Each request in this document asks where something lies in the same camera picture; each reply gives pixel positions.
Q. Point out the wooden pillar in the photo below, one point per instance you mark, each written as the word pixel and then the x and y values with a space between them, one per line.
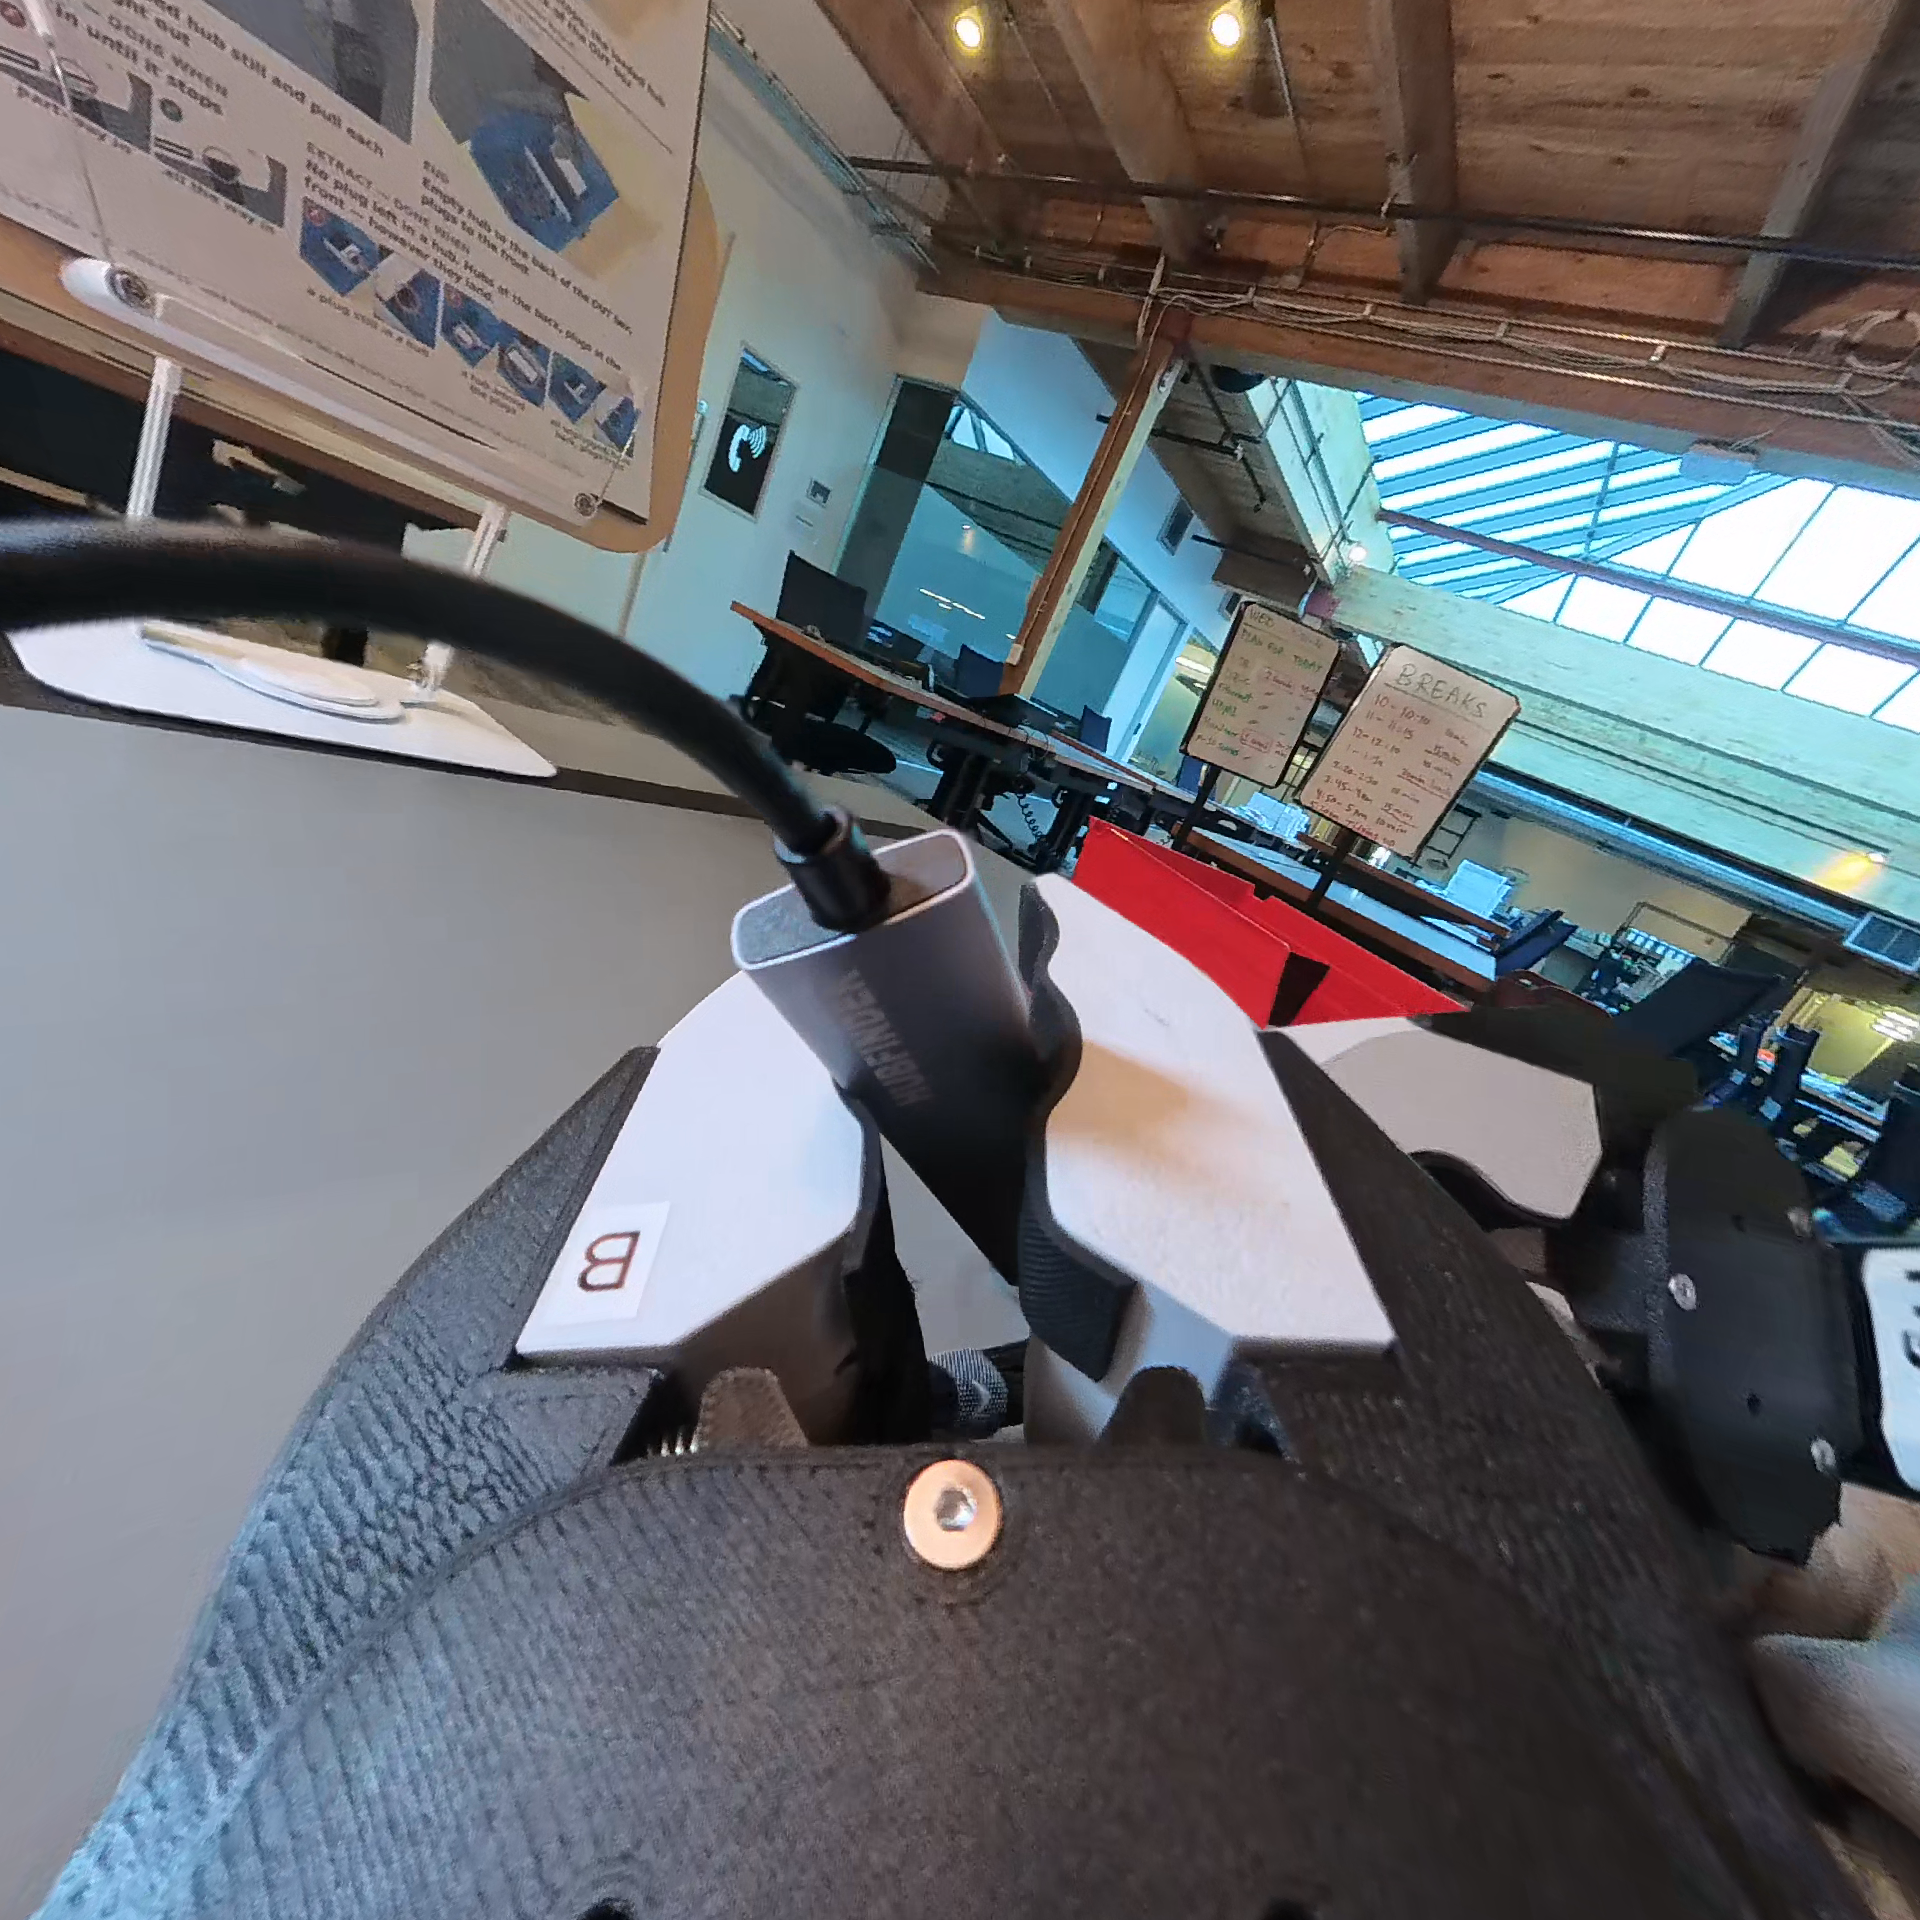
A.
pixel 1096 508

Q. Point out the red plastic bin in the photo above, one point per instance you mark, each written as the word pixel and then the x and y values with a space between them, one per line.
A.
pixel 1187 913

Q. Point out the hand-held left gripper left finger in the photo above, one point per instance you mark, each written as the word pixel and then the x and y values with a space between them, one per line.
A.
pixel 720 1170

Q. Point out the instruction poster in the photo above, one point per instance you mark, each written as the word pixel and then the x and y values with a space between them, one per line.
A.
pixel 375 180

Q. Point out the black wall sign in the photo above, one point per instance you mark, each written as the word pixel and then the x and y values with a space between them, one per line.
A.
pixel 750 435

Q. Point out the large handwritten whiteboard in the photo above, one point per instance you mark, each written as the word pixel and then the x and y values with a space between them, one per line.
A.
pixel 1411 751

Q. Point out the small handwritten whiteboard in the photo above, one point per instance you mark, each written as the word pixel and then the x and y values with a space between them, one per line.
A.
pixel 1259 697

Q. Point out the wooden backing board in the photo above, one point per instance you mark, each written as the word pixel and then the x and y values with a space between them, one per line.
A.
pixel 682 375

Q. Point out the ceiling spotlight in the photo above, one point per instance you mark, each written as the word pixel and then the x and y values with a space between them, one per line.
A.
pixel 968 28
pixel 1227 24

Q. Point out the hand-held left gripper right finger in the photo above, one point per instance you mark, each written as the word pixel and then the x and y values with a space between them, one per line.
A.
pixel 1202 1170

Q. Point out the black-legged wooden desk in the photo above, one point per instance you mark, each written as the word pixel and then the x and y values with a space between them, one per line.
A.
pixel 91 435

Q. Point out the person's right forearm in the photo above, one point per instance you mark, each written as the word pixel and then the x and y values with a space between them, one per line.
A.
pixel 1846 1680

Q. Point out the black office chair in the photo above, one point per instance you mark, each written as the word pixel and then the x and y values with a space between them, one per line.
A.
pixel 818 659

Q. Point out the glass skylight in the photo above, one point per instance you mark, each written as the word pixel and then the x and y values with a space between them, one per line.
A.
pixel 1724 555

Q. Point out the white poster stand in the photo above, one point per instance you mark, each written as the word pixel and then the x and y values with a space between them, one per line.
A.
pixel 300 706

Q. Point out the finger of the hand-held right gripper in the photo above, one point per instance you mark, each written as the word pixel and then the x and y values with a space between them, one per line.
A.
pixel 1486 1118

